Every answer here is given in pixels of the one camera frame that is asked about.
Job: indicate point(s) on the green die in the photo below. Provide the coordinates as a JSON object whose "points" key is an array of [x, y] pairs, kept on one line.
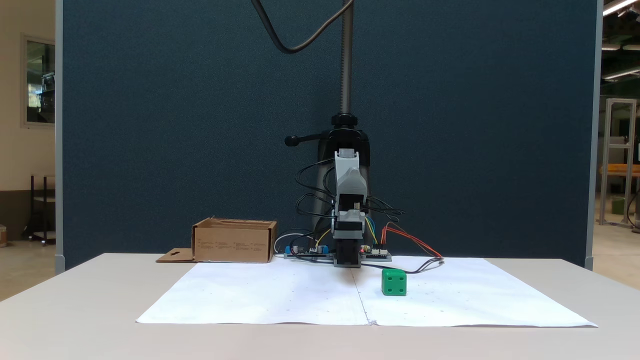
{"points": [[394, 283]]}

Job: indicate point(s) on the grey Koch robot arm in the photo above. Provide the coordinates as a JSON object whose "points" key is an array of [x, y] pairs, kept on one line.
{"points": [[351, 182]]}

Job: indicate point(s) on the green bin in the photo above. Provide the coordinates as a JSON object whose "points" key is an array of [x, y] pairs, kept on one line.
{"points": [[618, 206]]}

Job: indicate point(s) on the grey motor driver board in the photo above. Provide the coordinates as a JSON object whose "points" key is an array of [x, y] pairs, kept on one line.
{"points": [[377, 255]]}

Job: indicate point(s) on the blue circuit board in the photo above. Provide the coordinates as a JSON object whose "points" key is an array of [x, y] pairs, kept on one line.
{"points": [[306, 250]]}

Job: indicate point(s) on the black pole clamp stand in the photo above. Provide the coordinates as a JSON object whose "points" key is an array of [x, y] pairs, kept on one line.
{"points": [[345, 134]]}

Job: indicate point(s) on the white paper sheet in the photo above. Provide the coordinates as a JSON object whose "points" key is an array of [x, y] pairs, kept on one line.
{"points": [[280, 295]]}

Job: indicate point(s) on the brown cardboard box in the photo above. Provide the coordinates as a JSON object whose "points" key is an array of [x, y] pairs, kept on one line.
{"points": [[232, 244]]}

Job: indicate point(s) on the blue partition panel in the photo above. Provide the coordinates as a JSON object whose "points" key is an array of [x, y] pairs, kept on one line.
{"points": [[175, 125]]}

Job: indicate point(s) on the black shelf rack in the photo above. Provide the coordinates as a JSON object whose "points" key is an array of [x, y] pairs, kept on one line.
{"points": [[42, 210]]}

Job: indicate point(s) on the ceiling strip light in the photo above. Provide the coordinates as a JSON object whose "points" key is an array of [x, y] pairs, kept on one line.
{"points": [[620, 74], [620, 6]]}

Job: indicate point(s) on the grey threaded camera pole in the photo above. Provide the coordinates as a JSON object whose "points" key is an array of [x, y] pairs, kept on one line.
{"points": [[346, 60]]}

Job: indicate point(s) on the aluminium profile frame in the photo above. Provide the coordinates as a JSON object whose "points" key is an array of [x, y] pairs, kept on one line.
{"points": [[619, 145]]}

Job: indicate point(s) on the framed wall window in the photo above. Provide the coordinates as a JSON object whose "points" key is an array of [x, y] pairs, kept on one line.
{"points": [[40, 82]]}

